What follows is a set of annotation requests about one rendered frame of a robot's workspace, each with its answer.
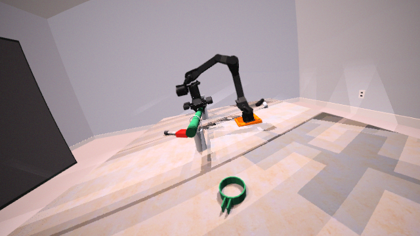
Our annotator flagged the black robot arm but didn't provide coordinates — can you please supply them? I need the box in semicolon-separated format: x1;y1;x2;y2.
176;54;255;123

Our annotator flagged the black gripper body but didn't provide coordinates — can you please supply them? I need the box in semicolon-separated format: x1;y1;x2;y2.
183;92;213;110

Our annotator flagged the green ring clamp with two tabs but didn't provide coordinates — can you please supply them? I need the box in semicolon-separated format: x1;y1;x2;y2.
219;176;247;214

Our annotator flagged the dark grey tube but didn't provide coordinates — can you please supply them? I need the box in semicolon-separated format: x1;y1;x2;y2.
255;99;264;106

